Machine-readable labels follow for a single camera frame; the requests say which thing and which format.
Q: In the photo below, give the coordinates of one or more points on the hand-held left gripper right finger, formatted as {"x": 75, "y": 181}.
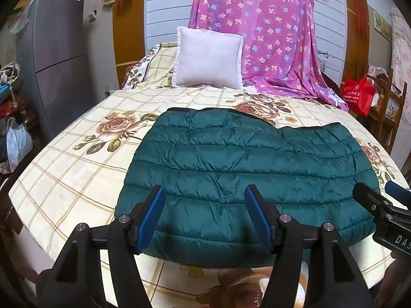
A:
{"x": 260, "y": 218}

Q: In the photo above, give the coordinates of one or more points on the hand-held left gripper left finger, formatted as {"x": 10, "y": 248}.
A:
{"x": 151, "y": 218}

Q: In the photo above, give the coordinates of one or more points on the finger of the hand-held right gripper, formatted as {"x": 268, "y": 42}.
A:
{"x": 399, "y": 194}
{"x": 369, "y": 197}

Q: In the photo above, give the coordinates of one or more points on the green puffer jacket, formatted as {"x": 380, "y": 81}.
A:
{"x": 240, "y": 166}

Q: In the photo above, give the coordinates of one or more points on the wooden chair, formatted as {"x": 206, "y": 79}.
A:
{"x": 385, "y": 125}

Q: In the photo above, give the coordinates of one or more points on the floral checked bedsheet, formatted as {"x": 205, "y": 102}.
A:
{"x": 80, "y": 183}

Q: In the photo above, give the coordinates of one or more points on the red shopping bag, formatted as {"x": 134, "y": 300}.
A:
{"x": 359, "y": 96}

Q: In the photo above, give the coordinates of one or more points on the white printed cloth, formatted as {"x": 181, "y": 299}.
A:
{"x": 335, "y": 98}

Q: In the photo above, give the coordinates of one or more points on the pale floral curtain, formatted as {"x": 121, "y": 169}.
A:
{"x": 401, "y": 70}

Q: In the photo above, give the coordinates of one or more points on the white cloth on chair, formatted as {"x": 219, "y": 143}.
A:
{"x": 377, "y": 72}

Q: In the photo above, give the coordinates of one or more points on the white plastic bag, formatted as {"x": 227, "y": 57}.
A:
{"x": 19, "y": 144}

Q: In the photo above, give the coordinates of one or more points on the white square pillow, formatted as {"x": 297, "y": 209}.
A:
{"x": 208, "y": 57}

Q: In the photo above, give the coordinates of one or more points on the red patterned cloth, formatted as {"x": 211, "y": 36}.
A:
{"x": 12, "y": 109}

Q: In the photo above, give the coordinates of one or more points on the grey refrigerator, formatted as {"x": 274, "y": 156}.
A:
{"x": 61, "y": 54}

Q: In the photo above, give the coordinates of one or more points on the pink floral blanket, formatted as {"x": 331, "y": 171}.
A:
{"x": 263, "y": 22}

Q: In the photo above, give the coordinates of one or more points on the grey cloth bag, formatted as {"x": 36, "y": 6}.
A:
{"x": 11, "y": 73}

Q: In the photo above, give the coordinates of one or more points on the clear plastic bag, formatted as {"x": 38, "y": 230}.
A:
{"x": 19, "y": 22}

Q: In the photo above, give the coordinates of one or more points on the framed wall picture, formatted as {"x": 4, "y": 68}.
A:
{"x": 382, "y": 25}

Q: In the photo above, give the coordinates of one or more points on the white wall thermostat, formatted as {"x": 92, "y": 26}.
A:
{"x": 91, "y": 16}

